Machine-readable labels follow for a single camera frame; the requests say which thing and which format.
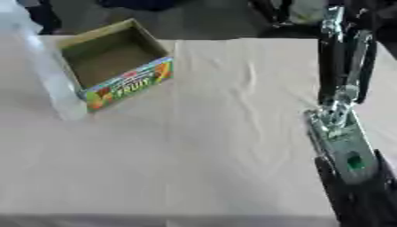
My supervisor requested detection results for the colourful printed cardboard box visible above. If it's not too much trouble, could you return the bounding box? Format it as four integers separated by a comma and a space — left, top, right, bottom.
54, 18, 175, 114

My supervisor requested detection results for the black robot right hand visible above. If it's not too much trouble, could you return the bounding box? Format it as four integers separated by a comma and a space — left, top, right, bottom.
315, 4, 380, 108

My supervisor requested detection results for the black chair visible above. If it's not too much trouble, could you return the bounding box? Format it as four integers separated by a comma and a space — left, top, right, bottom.
246, 0, 328, 39

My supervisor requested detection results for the person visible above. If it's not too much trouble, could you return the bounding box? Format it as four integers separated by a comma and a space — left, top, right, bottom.
17, 0, 66, 35

